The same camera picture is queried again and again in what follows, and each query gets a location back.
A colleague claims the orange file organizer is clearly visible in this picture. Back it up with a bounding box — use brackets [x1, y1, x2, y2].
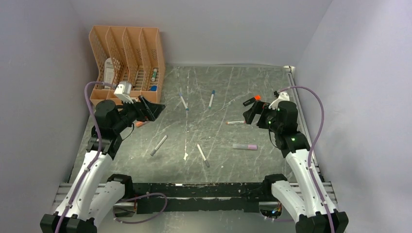
[89, 25, 166, 103]

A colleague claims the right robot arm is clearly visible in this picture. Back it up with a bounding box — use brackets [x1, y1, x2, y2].
[243, 100, 349, 233]

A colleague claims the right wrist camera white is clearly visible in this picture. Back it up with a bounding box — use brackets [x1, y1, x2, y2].
[268, 91, 290, 110]

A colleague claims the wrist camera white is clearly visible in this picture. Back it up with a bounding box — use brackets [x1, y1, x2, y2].
[268, 91, 290, 110]
[114, 81, 133, 103]

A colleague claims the white pen blue cap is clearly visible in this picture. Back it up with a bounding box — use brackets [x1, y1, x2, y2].
[179, 93, 189, 111]

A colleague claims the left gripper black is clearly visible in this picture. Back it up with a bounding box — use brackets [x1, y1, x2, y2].
[113, 95, 165, 133]

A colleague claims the green white tube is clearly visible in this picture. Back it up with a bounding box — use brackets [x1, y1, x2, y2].
[151, 68, 158, 82]

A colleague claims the white packet in organizer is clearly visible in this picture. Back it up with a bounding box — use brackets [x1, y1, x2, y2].
[103, 57, 115, 84]

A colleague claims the white marker orange end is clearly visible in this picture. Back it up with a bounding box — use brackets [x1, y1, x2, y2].
[226, 120, 246, 125]

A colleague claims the white pen grey cap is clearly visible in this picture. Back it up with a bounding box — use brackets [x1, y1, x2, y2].
[197, 144, 210, 168]

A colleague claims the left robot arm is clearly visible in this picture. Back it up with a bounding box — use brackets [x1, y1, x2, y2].
[40, 96, 166, 233]

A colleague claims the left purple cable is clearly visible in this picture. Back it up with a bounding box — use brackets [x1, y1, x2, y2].
[54, 82, 117, 233]

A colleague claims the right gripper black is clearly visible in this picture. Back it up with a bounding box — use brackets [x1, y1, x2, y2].
[243, 100, 282, 134]

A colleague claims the black base frame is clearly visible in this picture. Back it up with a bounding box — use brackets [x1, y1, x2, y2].
[133, 183, 277, 214]

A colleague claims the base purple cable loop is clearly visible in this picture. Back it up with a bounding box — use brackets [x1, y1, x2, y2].
[113, 192, 169, 225]

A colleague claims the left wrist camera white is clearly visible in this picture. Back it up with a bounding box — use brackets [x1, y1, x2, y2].
[114, 81, 133, 103]

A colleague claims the black orange highlighter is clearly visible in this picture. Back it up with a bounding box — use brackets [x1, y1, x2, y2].
[242, 95, 261, 106]

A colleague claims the white pen teal cap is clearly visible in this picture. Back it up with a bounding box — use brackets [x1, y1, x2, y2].
[208, 90, 215, 109]

